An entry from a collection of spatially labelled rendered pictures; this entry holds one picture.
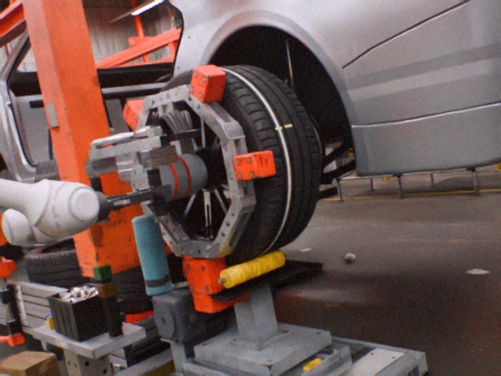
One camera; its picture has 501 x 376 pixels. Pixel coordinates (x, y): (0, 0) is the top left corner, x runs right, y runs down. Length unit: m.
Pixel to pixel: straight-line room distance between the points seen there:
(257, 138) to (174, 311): 0.79
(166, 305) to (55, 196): 1.02
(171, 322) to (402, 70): 1.19
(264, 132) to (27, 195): 0.72
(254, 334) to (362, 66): 0.95
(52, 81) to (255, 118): 0.86
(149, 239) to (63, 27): 0.85
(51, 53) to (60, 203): 1.06
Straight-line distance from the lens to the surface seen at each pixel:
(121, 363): 2.47
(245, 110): 1.70
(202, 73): 1.71
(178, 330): 2.19
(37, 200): 1.27
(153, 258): 1.90
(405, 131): 1.74
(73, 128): 2.18
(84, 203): 1.24
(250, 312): 2.02
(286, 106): 1.79
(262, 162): 1.60
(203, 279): 1.88
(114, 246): 2.23
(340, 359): 2.05
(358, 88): 1.81
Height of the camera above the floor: 0.94
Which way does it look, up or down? 5 degrees down
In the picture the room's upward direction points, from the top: 11 degrees counter-clockwise
